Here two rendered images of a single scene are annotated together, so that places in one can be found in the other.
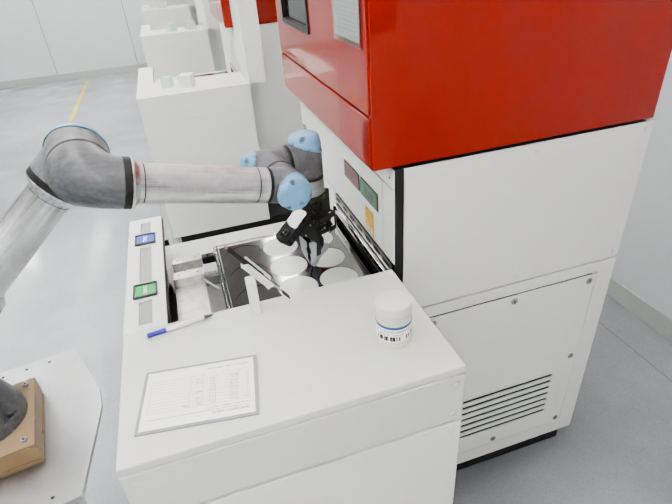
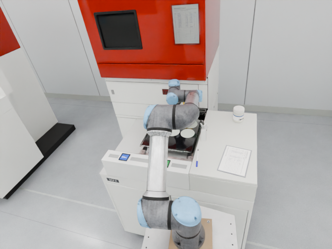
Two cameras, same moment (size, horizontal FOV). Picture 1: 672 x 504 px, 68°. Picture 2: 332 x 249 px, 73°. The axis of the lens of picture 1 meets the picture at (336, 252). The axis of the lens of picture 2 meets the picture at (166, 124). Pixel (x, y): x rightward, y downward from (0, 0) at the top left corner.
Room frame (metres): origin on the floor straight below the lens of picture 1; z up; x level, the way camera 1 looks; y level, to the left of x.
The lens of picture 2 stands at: (0.40, 1.16, 1.91)
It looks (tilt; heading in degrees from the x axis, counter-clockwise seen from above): 37 degrees down; 308
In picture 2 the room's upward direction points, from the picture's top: 8 degrees counter-clockwise
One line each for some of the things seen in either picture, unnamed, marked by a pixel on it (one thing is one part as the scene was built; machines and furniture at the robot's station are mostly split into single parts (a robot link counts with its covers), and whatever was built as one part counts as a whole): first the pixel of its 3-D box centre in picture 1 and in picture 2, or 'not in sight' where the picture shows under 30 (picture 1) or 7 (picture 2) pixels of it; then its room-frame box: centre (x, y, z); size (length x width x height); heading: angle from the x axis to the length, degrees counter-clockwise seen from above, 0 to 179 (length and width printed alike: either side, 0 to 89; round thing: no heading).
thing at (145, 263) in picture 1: (152, 286); (146, 168); (1.11, 0.50, 0.89); 0.55 x 0.09 x 0.14; 16
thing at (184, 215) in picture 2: not in sight; (185, 215); (0.70, 0.73, 1.04); 0.13 x 0.12 x 0.14; 25
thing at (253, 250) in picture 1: (289, 266); (173, 132); (1.15, 0.13, 0.90); 0.34 x 0.34 x 0.01; 16
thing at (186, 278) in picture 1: (189, 277); not in sight; (1.13, 0.40, 0.89); 0.08 x 0.03 x 0.03; 106
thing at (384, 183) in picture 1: (341, 183); (155, 99); (1.39, -0.03, 1.02); 0.82 x 0.03 x 0.40; 16
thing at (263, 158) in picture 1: (269, 168); (175, 96); (1.09, 0.14, 1.21); 0.11 x 0.11 x 0.08; 25
